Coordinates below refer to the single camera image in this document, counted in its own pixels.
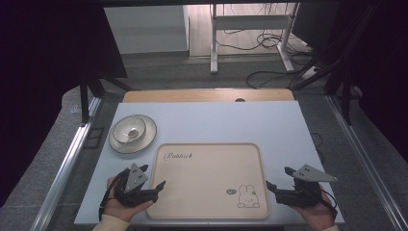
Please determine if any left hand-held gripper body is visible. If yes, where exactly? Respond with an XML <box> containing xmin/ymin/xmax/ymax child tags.
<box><xmin>113</xmin><ymin>163</ymin><xmax>159</xmax><ymax>208</ymax></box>

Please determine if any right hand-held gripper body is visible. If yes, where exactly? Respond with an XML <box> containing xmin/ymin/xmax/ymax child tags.
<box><xmin>274</xmin><ymin>164</ymin><xmax>339</xmax><ymax>208</ymax></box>

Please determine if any person's left hand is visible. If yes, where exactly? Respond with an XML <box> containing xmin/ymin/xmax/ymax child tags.
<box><xmin>102</xmin><ymin>176</ymin><xmax>155</xmax><ymax>223</ymax></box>

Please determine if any person's right hand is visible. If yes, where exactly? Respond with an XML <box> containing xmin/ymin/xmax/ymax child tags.
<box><xmin>290</xmin><ymin>192</ymin><xmax>337</xmax><ymax>231</ymax></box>

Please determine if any white plate with dark rim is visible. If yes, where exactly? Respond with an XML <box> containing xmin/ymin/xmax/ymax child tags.
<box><xmin>108</xmin><ymin>114</ymin><xmax>159</xmax><ymax>155</ymax></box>

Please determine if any white spoon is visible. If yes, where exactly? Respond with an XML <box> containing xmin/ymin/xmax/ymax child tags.
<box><xmin>113</xmin><ymin>128</ymin><xmax>140</xmax><ymax>151</ymax></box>

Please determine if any beige tray with rabbit print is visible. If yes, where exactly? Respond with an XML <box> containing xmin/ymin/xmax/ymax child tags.
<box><xmin>146</xmin><ymin>141</ymin><xmax>271</xmax><ymax>220</ymax></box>

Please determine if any white bowl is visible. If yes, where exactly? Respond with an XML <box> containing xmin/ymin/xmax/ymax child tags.
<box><xmin>112</xmin><ymin>115</ymin><xmax>147</xmax><ymax>145</ymax></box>

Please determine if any dark floor grate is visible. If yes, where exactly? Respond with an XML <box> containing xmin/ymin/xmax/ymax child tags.
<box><xmin>83</xmin><ymin>127</ymin><xmax>106</xmax><ymax>150</ymax></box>

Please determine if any black metal stand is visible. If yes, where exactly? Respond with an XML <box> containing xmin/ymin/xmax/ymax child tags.
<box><xmin>322</xmin><ymin>62</ymin><xmax>354</xmax><ymax>127</ymax></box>
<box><xmin>78</xmin><ymin>75</ymin><xmax>133</xmax><ymax>125</ymax></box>

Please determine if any wooden desk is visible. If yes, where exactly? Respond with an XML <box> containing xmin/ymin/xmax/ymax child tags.
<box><xmin>122</xmin><ymin>88</ymin><xmax>295</xmax><ymax>104</ymax></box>

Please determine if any white power strip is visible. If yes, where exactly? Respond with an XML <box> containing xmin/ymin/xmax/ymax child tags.
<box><xmin>300</xmin><ymin>65</ymin><xmax>319</xmax><ymax>81</ymax></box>

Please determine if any white panel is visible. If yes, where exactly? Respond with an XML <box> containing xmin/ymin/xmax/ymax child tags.
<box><xmin>103</xmin><ymin>5</ymin><xmax>191</xmax><ymax>55</ymax></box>

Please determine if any thin black cable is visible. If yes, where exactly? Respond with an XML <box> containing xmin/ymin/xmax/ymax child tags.
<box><xmin>310</xmin><ymin>131</ymin><xmax>325</xmax><ymax>166</ymax></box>

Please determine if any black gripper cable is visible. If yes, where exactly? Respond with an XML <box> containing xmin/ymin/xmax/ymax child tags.
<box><xmin>319</xmin><ymin>188</ymin><xmax>339</xmax><ymax>220</ymax></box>

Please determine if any black wrist strap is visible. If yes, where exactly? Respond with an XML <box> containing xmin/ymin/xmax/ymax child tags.
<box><xmin>97</xmin><ymin>179</ymin><xmax>116</xmax><ymax>223</ymax></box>

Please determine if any aluminium rail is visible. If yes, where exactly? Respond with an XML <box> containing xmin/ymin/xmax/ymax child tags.
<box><xmin>324</xmin><ymin>94</ymin><xmax>408</xmax><ymax>231</ymax></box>
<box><xmin>29</xmin><ymin>95</ymin><xmax>104</xmax><ymax>231</ymax></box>

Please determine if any black floor cable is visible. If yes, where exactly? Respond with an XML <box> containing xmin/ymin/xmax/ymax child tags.
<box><xmin>214</xmin><ymin>29</ymin><xmax>314</xmax><ymax>56</ymax></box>
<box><xmin>245</xmin><ymin>65</ymin><xmax>311</xmax><ymax>90</ymax></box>

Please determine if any white metal desk frame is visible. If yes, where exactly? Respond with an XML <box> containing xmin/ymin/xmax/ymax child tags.
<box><xmin>209</xmin><ymin>3</ymin><xmax>300</xmax><ymax>76</ymax></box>

